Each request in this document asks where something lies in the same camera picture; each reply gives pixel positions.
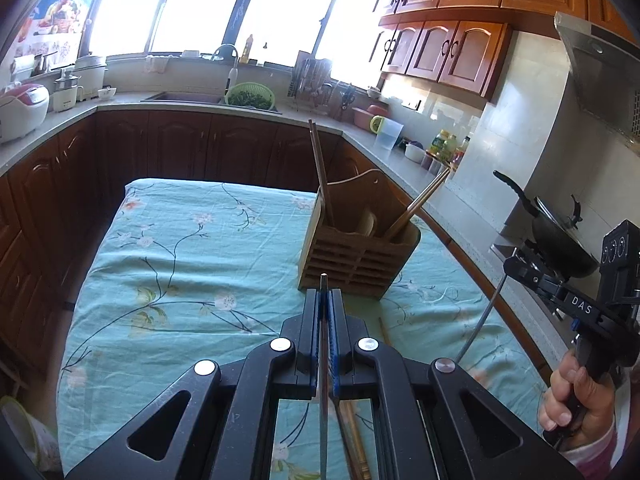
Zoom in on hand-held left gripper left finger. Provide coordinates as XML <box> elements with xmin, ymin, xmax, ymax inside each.
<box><xmin>64</xmin><ymin>287</ymin><xmax>323</xmax><ymax>480</ymax></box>

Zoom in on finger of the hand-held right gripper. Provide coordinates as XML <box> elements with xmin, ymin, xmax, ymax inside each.
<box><xmin>522</xmin><ymin>244</ymin><xmax>572</xmax><ymax>287</ymax></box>
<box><xmin>503</xmin><ymin>254</ymin><xmax>564</xmax><ymax>307</ymax></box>

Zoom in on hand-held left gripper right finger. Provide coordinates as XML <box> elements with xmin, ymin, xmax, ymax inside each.
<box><xmin>326</xmin><ymin>289</ymin><xmax>616</xmax><ymax>480</ymax></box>

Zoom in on wooden utensil holder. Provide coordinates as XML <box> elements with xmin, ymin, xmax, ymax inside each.
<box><xmin>297</xmin><ymin>169</ymin><xmax>422</xmax><ymax>301</ymax></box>

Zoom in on person's right hand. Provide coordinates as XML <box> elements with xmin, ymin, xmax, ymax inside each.
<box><xmin>539</xmin><ymin>349</ymin><xmax>617</xmax><ymax>433</ymax></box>

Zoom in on black wok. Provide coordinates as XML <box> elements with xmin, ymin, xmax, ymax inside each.
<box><xmin>492</xmin><ymin>170</ymin><xmax>601</xmax><ymax>279</ymax></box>

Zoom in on gas stove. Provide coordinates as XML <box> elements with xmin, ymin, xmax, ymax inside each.
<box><xmin>490</xmin><ymin>241</ymin><xmax>526</xmax><ymax>263</ymax></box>

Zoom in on teal floral tablecloth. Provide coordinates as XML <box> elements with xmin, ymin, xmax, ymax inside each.
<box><xmin>56</xmin><ymin>177</ymin><xmax>551</xmax><ymax>480</ymax></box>

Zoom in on spice jars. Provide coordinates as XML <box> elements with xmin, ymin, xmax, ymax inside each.
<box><xmin>422</xmin><ymin>152</ymin><xmax>451</xmax><ymax>174</ymax></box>

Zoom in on yellow oil bottles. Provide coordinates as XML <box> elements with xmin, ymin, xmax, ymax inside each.
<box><xmin>427</xmin><ymin>129</ymin><xmax>459</xmax><ymax>159</ymax></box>

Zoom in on steel range hood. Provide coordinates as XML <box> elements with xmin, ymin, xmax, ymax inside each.
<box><xmin>552</xmin><ymin>10</ymin><xmax>640</xmax><ymax>142</ymax></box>

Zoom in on pink pot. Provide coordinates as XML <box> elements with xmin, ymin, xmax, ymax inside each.
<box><xmin>352</xmin><ymin>104</ymin><xmax>390</xmax><ymax>129</ymax></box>

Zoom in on wooden base cabinets with countertop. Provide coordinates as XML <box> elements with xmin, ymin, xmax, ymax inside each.
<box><xmin>0</xmin><ymin>102</ymin><xmax>551</xmax><ymax>396</ymax></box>

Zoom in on green colander with greens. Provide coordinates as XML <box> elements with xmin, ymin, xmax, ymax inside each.
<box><xmin>224</xmin><ymin>82</ymin><xmax>279</xmax><ymax>111</ymax></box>

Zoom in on dish rack with boards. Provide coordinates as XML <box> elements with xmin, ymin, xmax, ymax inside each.
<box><xmin>289</xmin><ymin>51</ymin><xmax>346</xmax><ymax>114</ymax></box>

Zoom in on kitchen sink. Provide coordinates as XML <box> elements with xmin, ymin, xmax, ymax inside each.
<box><xmin>140</xmin><ymin>90</ymin><xmax>282</xmax><ymax>114</ymax></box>

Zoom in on sink faucet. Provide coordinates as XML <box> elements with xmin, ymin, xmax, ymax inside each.
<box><xmin>210</xmin><ymin>44</ymin><xmax>241</xmax><ymax>94</ymax></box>

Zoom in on yellow-green plastic basin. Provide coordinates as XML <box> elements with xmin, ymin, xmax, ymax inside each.
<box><xmin>0</xmin><ymin>395</ymin><xmax>58</xmax><ymax>473</ymax></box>

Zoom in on large white cooker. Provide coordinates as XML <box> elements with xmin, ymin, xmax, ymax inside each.
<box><xmin>72</xmin><ymin>54</ymin><xmax>109</xmax><ymax>101</ymax></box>

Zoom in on small white steamer pot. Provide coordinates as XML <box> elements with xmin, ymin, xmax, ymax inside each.
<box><xmin>52</xmin><ymin>72</ymin><xmax>84</xmax><ymax>114</ymax></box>

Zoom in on kitchen window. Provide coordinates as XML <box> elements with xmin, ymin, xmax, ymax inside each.
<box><xmin>82</xmin><ymin>0</ymin><xmax>396</xmax><ymax>91</ymax></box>

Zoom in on white pink rice cooker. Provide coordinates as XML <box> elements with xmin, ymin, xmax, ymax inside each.
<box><xmin>0</xmin><ymin>84</ymin><xmax>51</xmax><ymax>144</ymax></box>

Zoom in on paper towel roll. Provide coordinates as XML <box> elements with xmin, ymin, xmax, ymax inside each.
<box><xmin>11</xmin><ymin>55</ymin><xmax>36</xmax><ymax>81</ymax></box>

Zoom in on clear jug with green handle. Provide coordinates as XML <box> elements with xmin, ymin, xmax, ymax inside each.
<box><xmin>369</xmin><ymin>115</ymin><xmax>405</xmax><ymax>151</ymax></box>

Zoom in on wooden wall cabinets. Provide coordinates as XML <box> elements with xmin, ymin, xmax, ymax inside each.
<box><xmin>375</xmin><ymin>0</ymin><xmax>631</xmax><ymax>104</ymax></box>

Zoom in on fruit wall poster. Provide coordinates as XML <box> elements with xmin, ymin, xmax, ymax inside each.
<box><xmin>12</xmin><ymin>0</ymin><xmax>101</xmax><ymax>61</ymax></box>

